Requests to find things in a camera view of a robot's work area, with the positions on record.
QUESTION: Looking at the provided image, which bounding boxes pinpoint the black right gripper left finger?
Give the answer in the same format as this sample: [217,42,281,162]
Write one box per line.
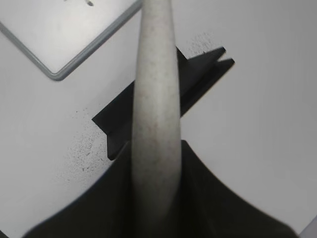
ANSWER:
[25,142,135,238]

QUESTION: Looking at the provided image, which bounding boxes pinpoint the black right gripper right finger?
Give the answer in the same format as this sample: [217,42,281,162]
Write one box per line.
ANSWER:
[178,140,297,238]

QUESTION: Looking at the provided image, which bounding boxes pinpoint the white-handled kitchen knife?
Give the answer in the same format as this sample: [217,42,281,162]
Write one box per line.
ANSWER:
[131,0,181,238]

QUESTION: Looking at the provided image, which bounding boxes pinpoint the black knife stand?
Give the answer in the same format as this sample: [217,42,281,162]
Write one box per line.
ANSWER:
[92,47,235,161]

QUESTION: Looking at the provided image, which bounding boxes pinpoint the white grey-rimmed cutting board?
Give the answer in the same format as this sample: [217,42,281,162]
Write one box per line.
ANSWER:
[0,0,142,81]

